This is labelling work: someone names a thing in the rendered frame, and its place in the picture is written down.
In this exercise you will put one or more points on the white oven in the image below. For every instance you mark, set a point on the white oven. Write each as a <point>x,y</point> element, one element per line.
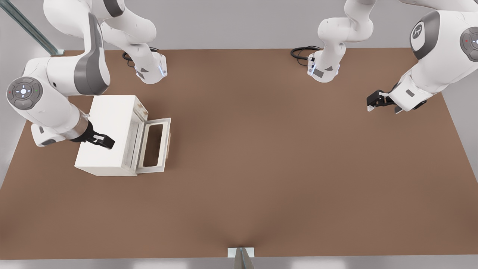
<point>112,134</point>

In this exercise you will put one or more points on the white oven door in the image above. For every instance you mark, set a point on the white oven door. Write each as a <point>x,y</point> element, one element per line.
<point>154,145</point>

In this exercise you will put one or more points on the silver frame post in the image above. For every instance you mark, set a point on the silver frame post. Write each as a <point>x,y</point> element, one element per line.
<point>30,28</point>
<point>242,258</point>

